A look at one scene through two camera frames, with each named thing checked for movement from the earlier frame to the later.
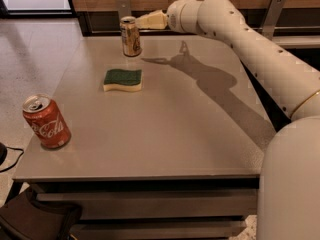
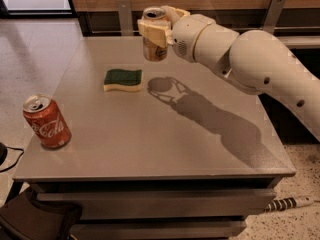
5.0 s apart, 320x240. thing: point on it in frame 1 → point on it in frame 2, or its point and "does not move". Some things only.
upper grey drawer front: x=158 y=204 does not move
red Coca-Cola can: x=46 y=121 does not move
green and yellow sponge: x=122 y=79 does not move
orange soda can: x=131 y=40 → x=151 y=50
